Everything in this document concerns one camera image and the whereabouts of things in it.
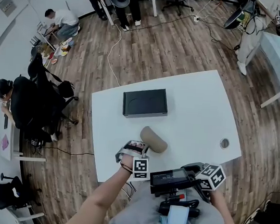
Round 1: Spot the tan cylindrical roll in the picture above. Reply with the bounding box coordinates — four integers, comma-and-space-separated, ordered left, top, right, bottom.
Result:
138, 125, 170, 155

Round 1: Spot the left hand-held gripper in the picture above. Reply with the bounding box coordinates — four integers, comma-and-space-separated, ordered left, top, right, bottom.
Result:
114, 138, 152, 180

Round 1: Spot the black office chair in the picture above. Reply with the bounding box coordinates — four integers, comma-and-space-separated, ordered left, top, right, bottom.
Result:
23, 46, 85, 129
160, 0, 195, 17
0, 172, 44, 213

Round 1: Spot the person's right forearm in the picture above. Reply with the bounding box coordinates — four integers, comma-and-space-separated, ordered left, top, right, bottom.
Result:
207, 188, 253, 224

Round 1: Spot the pink cloth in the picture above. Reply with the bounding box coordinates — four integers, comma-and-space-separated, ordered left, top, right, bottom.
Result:
0, 133, 10, 151

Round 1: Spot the black floor cable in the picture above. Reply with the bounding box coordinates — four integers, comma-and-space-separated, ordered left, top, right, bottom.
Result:
41, 146, 95, 157

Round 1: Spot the black shoulder bag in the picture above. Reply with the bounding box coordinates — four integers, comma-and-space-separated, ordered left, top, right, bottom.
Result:
55, 79, 75, 99

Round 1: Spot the black chest-mounted screen device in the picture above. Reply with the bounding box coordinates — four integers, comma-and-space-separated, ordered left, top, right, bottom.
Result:
146, 165, 205, 220

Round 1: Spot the grey wall sign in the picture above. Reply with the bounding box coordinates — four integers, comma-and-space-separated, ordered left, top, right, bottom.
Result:
0, 0, 18, 18

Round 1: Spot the black keyboard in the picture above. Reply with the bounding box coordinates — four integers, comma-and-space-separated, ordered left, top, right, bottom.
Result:
2, 113, 10, 130

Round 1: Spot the wooden top desk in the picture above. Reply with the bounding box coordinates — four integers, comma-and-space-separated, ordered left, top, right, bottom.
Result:
96, 0, 159, 30

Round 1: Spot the person's left forearm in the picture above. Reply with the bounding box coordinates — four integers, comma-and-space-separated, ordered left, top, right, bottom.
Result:
61, 162, 134, 224

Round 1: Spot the round table cable grommet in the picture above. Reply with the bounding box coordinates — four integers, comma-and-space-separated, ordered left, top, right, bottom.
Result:
219, 137, 230, 150

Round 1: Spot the person's left hand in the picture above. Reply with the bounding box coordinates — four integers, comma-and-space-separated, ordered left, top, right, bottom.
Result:
119, 143, 145, 174

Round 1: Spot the wooden coat rack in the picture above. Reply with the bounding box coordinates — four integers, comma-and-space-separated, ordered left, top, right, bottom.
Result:
214, 0, 229, 12

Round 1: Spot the group of colourful dishes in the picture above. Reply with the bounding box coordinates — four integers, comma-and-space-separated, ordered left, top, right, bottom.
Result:
41, 35, 76, 67

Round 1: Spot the light blue strap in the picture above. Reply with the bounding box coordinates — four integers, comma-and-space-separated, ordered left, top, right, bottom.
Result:
159, 204, 191, 224

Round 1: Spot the white floor cable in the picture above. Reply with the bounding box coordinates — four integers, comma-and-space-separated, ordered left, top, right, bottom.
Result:
105, 22, 126, 88

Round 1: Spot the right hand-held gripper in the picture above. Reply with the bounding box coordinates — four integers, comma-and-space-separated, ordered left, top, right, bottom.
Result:
179, 160, 228, 193

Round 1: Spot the black rectangular box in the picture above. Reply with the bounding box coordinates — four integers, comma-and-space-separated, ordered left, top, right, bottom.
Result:
121, 85, 170, 122

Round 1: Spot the white desk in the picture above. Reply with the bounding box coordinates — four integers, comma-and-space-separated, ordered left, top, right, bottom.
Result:
0, 112, 50, 164
248, 30, 280, 110

